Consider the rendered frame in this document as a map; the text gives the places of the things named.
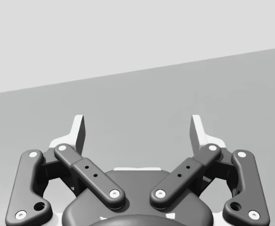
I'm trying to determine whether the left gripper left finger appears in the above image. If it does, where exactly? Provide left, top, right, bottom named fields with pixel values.
left=5, top=114, right=126, bottom=226

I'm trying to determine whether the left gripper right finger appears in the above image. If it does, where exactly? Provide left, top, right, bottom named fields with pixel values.
left=149, top=114, right=271, bottom=226

